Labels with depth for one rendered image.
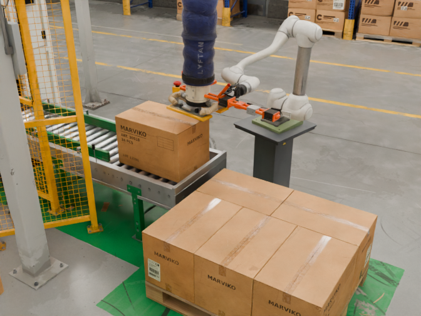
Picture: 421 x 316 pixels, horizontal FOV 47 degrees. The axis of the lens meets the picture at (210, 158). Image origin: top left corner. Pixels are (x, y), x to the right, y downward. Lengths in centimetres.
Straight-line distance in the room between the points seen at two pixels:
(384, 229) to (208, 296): 181
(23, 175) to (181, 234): 110
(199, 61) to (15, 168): 136
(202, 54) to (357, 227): 149
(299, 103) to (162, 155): 112
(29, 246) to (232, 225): 141
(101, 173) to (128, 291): 95
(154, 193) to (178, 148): 39
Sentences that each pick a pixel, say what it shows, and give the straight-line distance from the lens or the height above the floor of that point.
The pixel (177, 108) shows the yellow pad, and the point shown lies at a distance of 340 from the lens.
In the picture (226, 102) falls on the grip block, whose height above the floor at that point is 121.
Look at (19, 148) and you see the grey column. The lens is 328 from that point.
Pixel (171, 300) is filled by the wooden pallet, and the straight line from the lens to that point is 338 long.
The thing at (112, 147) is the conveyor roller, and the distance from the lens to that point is 422.
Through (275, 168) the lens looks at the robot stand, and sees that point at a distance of 410.
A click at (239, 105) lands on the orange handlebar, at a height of 121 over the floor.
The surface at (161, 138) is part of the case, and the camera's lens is 351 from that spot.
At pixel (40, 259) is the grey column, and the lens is 372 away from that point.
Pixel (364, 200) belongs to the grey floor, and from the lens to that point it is 460.
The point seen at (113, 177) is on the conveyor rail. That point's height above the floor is 52.
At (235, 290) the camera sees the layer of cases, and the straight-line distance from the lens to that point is 288.
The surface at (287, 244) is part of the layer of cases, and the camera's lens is 301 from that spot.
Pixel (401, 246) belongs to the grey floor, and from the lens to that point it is 412.
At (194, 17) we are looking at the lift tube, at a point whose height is 174.
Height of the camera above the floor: 236
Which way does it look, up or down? 27 degrees down
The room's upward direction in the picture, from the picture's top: straight up
